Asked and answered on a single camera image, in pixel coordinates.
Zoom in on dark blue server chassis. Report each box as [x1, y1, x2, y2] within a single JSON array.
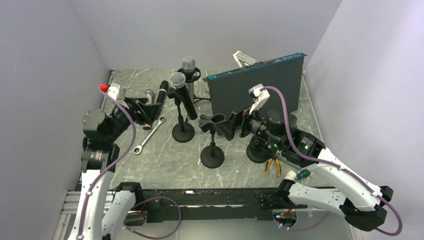
[[204, 53, 306, 118]]

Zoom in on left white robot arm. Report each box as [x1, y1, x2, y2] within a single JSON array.
[[68, 97, 163, 240]]

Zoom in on black microphone on stand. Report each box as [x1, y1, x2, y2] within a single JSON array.
[[169, 72, 198, 120]]

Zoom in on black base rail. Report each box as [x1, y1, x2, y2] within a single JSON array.
[[127, 187, 295, 226]]

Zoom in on black wireless microphone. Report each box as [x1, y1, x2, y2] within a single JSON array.
[[156, 80, 169, 106]]

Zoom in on yellow handled pliers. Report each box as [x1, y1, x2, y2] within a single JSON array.
[[265, 155, 283, 177]]

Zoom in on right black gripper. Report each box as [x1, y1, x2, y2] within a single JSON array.
[[215, 99, 284, 149]]

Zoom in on shock mount mic stand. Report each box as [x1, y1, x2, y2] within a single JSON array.
[[246, 135, 279, 164]]

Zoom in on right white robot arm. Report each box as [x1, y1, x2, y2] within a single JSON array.
[[217, 108, 394, 232]]

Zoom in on middle black mic stand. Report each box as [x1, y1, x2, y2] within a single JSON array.
[[198, 113, 226, 169]]

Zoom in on glitter handle microphone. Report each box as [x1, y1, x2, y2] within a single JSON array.
[[142, 89, 155, 131]]

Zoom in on black mic stand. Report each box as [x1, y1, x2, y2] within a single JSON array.
[[167, 87, 195, 143], [198, 113, 226, 169]]

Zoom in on grey microphone on stand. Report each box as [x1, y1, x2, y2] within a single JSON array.
[[181, 56, 196, 102]]

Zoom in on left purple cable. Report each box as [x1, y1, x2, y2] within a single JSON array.
[[76, 89, 182, 240]]

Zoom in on green handled screwdriver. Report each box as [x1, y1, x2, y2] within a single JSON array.
[[284, 169, 311, 181]]

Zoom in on silver ratchet wrench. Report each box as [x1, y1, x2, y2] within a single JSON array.
[[132, 116, 167, 155]]

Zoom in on back ring mic stand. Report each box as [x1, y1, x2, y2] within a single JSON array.
[[176, 66, 210, 104]]

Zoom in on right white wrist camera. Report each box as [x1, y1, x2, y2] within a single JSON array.
[[248, 84, 270, 115]]

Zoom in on white bracket behind chassis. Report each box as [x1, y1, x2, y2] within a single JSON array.
[[233, 51, 258, 68]]

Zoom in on left black mic stand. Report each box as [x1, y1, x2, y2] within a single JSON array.
[[167, 87, 195, 143]]

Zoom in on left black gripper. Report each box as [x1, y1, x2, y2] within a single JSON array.
[[106, 96, 163, 142]]

